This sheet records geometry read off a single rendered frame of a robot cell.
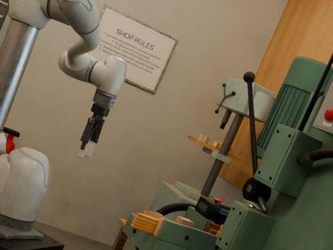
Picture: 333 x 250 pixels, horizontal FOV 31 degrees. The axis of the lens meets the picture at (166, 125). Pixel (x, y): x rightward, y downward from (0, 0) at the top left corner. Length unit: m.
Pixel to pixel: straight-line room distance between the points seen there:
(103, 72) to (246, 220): 1.20
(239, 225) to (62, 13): 0.94
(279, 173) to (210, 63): 3.49
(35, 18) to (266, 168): 0.97
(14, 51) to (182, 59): 2.86
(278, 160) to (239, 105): 2.62
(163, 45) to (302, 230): 3.41
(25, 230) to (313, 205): 1.00
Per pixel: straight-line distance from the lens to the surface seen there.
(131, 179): 4.85
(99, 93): 2.52
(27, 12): 2.07
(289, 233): 1.50
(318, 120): 1.45
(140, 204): 4.93
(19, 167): 2.02
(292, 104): 1.71
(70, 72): 2.56
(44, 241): 2.12
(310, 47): 4.57
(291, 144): 1.46
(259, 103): 3.93
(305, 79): 1.71
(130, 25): 4.65
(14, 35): 2.09
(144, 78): 4.71
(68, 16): 2.03
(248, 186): 1.58
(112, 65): 2.50
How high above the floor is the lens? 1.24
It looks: 2 degrees down
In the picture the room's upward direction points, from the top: 24 degrees clockwise
